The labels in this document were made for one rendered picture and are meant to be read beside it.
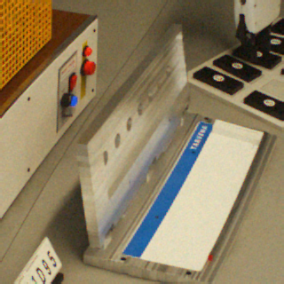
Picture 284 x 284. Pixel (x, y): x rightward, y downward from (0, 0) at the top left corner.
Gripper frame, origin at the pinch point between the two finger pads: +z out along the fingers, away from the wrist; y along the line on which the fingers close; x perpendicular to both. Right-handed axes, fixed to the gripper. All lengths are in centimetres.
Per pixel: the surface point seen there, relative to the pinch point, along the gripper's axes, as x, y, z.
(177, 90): -3.2, -35.9, -5.2
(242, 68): -0.6, -7.9, 1.5
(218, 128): -9.6, -33.7, 2.2
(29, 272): -10, -86, 0
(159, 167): -6.7, -49.2, 2.9
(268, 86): -7.4, -9.0, 4.1
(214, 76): 2.0, -15.7, 0.9
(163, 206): -13, -57, 4
